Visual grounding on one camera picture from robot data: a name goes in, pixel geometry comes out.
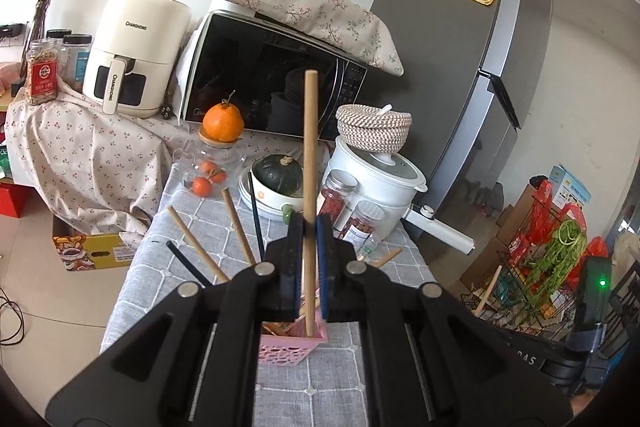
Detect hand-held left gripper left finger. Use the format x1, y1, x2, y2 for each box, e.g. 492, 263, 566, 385
44, 211, 306, 427

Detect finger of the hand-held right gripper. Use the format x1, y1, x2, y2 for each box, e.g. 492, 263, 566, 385
492, 327, 522, 351

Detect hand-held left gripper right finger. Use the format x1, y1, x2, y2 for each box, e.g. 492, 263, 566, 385
316, 213, 574, 427

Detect wooden chopstick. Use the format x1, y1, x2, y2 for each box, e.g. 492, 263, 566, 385
474, 264, 503, 316
374, 248, 403, 269
303, 70, 319, 338
221, 188, 257, 265
167, 206, 232, 283

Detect pink perforated utensil basket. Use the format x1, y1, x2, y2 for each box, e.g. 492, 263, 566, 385
259, 316, 330, 367

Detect labelled clear spice jar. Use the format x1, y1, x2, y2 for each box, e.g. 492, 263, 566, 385
341, 200, 385, 243

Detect tall clear spice jar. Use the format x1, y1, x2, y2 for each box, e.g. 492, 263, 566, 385
319, 169, 358, 235

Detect white bowl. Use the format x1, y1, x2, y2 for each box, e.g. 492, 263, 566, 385
248, 167, 306, 208

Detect black chair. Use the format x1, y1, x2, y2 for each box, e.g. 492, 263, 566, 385
607, 257, 640, 353

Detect stacked white bowls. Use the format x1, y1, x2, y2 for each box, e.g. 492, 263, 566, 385
238, 167, 306, 222

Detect dark green pumpkin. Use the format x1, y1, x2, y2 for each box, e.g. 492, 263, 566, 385
251, 154, 305, 196

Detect green leafy vegetables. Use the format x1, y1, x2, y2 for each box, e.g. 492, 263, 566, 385
522, 221, 588, 303

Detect brown cardboard boxes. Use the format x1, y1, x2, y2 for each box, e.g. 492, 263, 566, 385
460, 179, 538, 288

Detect white electric cooking pot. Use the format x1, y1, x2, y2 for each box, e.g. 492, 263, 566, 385
327, 135, 475, 255

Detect glass jar with tangerines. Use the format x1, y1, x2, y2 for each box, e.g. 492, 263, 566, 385
172, 132, 248, 200

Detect grey checked tablecloth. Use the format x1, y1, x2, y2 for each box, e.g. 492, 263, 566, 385
100, 157, 431, 427

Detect large orange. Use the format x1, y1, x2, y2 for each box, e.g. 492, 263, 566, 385
202, 101, 245, 142

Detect blue printed box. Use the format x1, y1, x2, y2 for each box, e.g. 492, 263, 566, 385
547, 163, 592, 208

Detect black door microwave oven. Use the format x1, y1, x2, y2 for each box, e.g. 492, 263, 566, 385
177, 9, 368, 142

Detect yellow cardboard box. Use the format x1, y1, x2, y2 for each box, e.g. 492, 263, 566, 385
52, 229, 133, 272

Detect floral tablecloth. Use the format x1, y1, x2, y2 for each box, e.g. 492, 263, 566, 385
4, 74, 331, 235

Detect grey refrigerator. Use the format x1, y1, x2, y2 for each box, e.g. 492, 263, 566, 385
367, 0, 553, 228

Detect cream air fryer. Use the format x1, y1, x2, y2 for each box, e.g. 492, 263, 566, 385
82, 0, 193, 118

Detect red box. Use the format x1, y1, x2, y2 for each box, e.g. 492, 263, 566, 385
0, 182, 23, 218

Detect red label nut jar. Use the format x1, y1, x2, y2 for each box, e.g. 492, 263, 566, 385
25, 39, 61, 106

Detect black wire rack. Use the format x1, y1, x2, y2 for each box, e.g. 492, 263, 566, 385
460, 202, 591, 338

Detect woven rope basket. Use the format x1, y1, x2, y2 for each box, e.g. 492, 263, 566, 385
336, 103, 413, 154

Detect black floor cables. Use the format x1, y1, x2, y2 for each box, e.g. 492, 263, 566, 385
0, 287, 26, 348

